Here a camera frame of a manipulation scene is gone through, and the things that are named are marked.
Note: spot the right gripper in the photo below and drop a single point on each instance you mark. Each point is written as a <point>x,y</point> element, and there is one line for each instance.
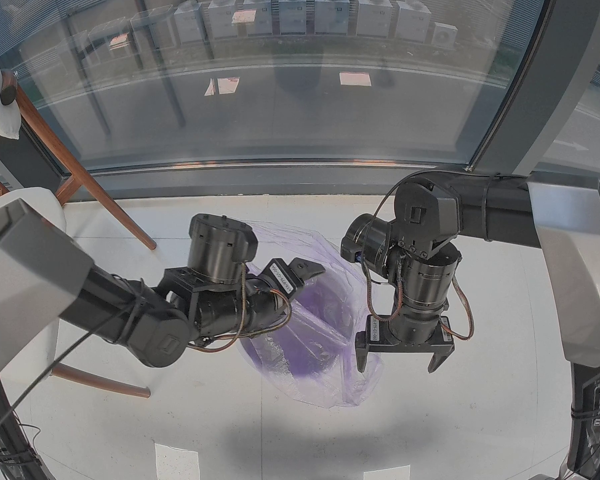
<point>420,328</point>

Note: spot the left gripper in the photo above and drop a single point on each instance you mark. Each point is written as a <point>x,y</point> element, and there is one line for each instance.
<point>265,303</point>

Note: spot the purple plastic bag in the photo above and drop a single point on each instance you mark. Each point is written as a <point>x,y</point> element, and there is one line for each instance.
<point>325,318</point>

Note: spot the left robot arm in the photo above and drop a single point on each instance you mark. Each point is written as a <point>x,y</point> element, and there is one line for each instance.
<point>35,273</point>

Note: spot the window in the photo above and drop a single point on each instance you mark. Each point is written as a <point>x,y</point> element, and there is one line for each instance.
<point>280,118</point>

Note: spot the wooden chair with white cushions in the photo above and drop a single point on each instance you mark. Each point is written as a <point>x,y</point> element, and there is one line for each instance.
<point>105,203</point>

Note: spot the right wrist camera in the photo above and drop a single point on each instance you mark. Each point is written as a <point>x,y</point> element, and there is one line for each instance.
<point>352,253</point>

